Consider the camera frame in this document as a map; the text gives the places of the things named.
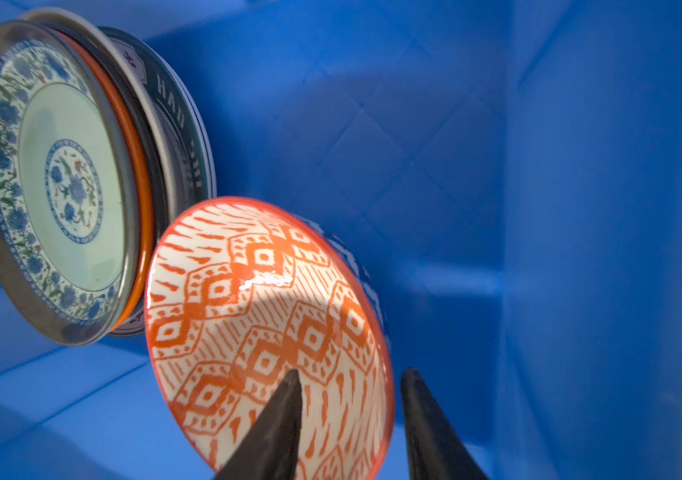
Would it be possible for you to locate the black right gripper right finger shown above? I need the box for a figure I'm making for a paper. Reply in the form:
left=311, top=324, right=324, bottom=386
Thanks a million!
left=400, top=368, right=489, bottom=480

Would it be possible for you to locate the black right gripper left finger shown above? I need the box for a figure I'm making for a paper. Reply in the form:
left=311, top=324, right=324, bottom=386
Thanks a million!
left=215, top=369, right=303, bottom=480

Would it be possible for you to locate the red patterned small bowl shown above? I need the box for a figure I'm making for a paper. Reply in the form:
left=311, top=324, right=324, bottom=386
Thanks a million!
left=145, top=196, right=395, bottom=479

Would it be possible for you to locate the orange plate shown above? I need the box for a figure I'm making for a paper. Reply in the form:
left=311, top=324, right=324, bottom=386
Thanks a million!
left=53, top=27, right=157, bottom=337

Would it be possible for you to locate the white plate green rim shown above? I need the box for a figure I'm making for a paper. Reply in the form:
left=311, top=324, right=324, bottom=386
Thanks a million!
left=97, top=25, right=218, bottom=337

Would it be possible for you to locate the green blue floral plate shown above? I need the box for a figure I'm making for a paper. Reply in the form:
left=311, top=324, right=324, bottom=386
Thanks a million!
left=0, top=20, right=141, bottom=346

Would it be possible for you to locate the cream yellow plate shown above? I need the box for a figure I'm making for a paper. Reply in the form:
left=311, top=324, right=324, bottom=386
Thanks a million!
left=21, top=7, right=198, bottom=235

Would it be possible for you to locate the blue plastic bin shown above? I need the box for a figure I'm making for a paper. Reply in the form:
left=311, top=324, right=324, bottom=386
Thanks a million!
left=0, top=0, right=682, bottom=480

